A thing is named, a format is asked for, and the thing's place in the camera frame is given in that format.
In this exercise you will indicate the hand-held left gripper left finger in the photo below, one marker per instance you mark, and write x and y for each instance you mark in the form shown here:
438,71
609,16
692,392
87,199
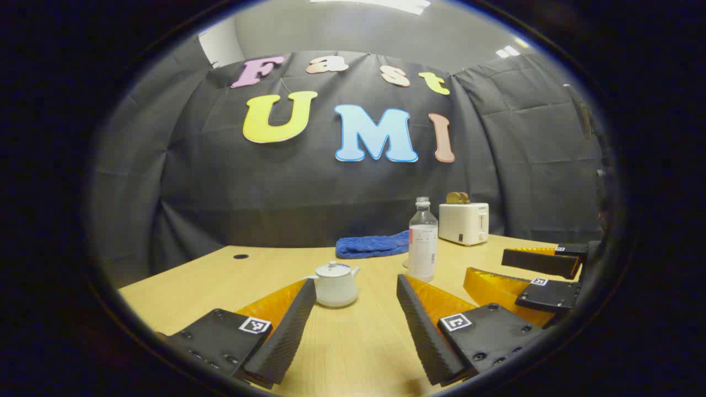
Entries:
287,336

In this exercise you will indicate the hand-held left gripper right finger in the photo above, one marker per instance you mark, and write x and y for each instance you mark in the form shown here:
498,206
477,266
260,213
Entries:
424,336

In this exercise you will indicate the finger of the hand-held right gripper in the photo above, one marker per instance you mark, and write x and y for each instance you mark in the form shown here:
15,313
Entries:
551,296
538,263

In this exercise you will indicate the white ceramic teacup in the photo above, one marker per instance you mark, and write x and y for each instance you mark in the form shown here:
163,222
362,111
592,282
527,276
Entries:
336,292

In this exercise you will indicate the white teacup lid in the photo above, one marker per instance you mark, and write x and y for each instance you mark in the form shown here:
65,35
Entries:
332,269

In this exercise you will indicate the clear plastic water bottle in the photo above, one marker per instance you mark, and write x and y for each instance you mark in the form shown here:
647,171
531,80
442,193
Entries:
423,248

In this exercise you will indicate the white toaster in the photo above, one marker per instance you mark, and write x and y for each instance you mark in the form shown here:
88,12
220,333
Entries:
460,223

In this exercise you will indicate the brown toast slice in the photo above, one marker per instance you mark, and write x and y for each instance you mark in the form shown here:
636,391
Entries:
466,198
453,198

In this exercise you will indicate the blue towel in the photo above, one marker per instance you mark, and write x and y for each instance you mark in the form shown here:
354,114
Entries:
369,245

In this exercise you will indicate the black backdrop cloth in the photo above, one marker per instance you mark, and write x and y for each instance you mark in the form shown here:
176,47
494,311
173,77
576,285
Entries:
309,187

